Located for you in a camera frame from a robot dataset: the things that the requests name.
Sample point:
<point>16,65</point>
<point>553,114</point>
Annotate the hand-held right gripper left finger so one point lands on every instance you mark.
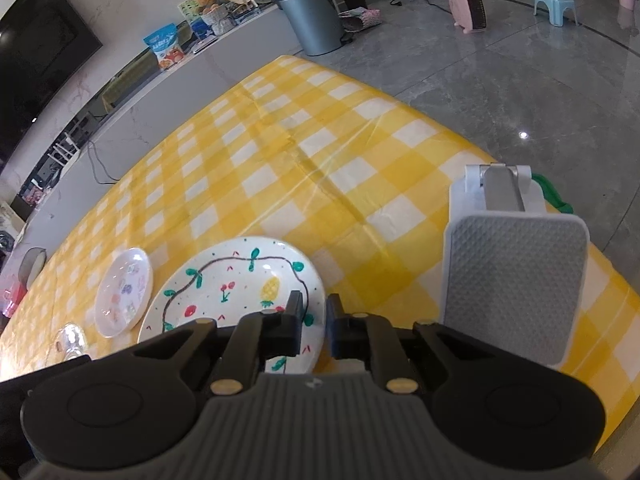
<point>295,320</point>

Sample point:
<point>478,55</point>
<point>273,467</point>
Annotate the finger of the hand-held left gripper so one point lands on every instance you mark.
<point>45,374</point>

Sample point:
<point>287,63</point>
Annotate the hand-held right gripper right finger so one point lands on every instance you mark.
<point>334,327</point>

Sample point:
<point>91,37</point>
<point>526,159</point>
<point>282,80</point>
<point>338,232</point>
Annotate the clear glass floral plate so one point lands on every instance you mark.
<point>70,337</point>

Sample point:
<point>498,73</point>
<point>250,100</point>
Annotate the white fruit painted plate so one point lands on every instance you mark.
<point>225,270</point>

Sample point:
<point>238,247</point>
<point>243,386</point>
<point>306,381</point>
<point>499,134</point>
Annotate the small white patterned plate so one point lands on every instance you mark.
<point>122,290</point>

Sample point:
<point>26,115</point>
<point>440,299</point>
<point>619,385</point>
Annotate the pink storage box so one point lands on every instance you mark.
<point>12,300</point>

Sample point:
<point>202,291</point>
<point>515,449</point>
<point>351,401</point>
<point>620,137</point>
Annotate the grey round chair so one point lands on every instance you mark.
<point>32,260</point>

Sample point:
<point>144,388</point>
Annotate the yellow checkered tablecloth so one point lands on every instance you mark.
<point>325,160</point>

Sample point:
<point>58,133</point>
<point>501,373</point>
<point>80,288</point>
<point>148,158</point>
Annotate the white phone stand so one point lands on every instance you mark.
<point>515,270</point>

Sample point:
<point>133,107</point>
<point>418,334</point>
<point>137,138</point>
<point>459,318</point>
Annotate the white wifi router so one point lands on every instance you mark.
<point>62,152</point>

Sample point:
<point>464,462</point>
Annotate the white marble television console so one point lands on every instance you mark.
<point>165,95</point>

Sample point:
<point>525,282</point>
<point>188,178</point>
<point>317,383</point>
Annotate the white flat box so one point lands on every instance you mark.
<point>204,45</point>

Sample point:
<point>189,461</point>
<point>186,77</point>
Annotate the grey pedal trash can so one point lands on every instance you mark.
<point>310,15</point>

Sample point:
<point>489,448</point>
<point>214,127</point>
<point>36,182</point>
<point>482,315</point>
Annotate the blue snack bag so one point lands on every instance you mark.
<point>165,42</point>

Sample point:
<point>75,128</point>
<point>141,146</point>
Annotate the floral fabric bag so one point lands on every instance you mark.
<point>365,17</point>

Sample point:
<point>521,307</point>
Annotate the pink space heater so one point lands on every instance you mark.
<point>467,5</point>

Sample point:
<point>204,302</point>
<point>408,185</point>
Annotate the black wall television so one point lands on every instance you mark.
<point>35,60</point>

